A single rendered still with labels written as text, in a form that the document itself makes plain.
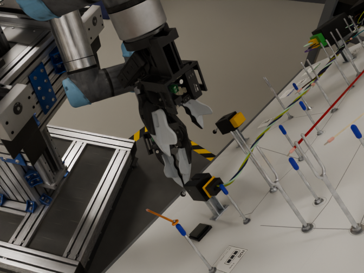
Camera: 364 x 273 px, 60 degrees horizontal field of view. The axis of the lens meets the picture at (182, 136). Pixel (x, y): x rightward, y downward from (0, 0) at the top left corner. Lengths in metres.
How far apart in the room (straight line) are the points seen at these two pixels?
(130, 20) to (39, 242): 1.41
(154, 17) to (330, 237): 0.37
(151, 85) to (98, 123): 1.96
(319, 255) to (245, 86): 2.34
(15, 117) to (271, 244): 0.72
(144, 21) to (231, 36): 2.95
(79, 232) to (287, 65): 2.25
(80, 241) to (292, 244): 1.27
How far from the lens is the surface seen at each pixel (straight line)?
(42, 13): 0.52
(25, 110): 0.98
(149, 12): 0.45
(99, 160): 1.90
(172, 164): 0.75
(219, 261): 0.55
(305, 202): 0.55
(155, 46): 0.45
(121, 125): 2.37
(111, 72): 0.81
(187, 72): 0.47
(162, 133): 0.52
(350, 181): 0.54
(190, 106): 0.56
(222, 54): 3.08
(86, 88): 0.80
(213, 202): 0.68
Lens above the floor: 1.66
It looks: 48 degrees down
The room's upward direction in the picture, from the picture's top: straight up
